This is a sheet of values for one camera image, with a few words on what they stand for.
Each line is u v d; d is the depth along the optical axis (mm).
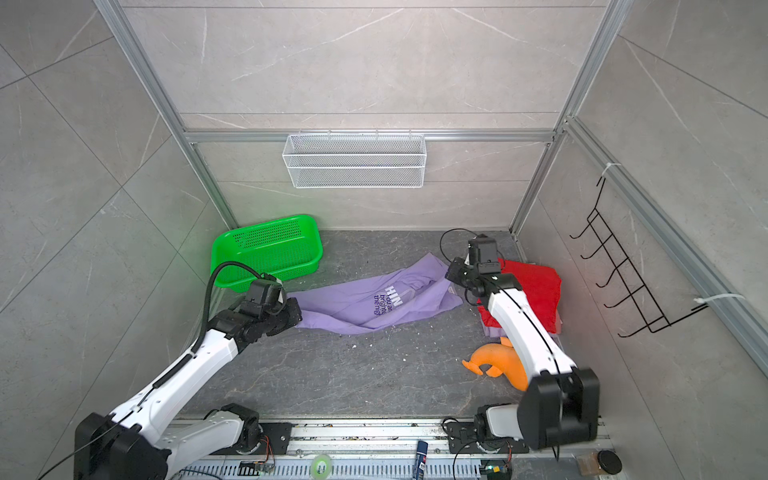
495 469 704
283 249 1143
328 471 699
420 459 687
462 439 728
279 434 732
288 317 731
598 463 634
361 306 980
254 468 711
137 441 398
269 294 626
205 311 553
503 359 823
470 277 621
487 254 632
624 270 689
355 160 1000
